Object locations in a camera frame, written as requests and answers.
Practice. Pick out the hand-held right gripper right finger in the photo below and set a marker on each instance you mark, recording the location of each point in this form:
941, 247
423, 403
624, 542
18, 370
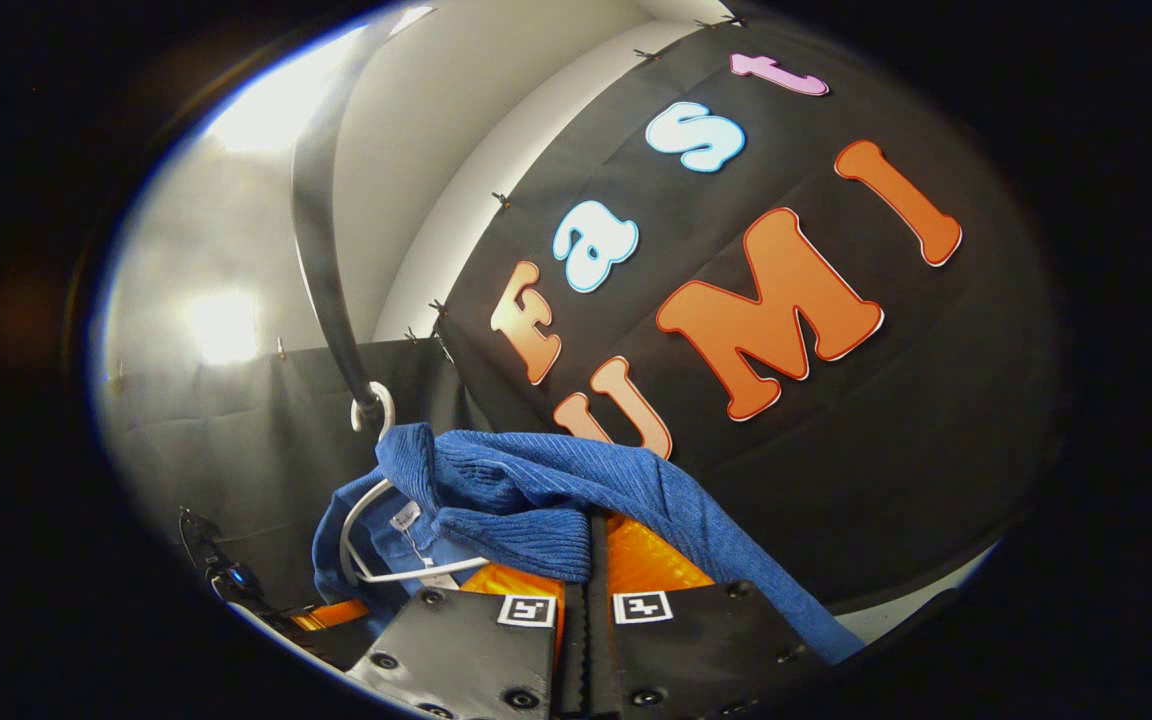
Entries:
598, 560

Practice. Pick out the white plastic clothes hanger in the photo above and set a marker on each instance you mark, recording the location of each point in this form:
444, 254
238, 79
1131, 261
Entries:
346, 535

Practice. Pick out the white paper hang tag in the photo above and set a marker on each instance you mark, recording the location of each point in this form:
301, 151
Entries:
439, 580

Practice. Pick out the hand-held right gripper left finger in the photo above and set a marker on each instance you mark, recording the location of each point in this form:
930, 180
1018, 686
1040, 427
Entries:
476, 650

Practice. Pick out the black metal clothes rack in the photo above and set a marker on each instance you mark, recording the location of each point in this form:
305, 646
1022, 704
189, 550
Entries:
321, 270

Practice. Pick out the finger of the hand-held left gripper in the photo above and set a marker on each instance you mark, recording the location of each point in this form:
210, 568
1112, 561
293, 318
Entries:
336, 615

